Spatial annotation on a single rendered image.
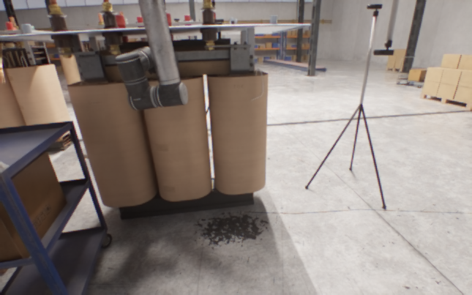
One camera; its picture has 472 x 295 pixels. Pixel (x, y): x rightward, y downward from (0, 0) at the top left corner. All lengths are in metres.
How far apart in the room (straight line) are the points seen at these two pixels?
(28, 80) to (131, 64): 2.69
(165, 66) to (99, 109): 0.65
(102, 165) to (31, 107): 2.17
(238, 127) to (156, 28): 0.80
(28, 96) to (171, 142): 2.51
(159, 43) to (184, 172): 0.91
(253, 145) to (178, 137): 0.52
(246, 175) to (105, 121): 1.01
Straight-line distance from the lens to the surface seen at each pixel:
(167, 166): 1.68
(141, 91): 1.19
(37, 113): 3.81
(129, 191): 1.83
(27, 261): 1.25
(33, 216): 1.32
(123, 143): 1.67
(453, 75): 6.91
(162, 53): 1.12
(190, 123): 1.55
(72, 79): 7.68
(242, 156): 1.66
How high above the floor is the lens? 1.25
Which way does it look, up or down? 23 degrees down
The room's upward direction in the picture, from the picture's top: 2 degrees counter-clockwise
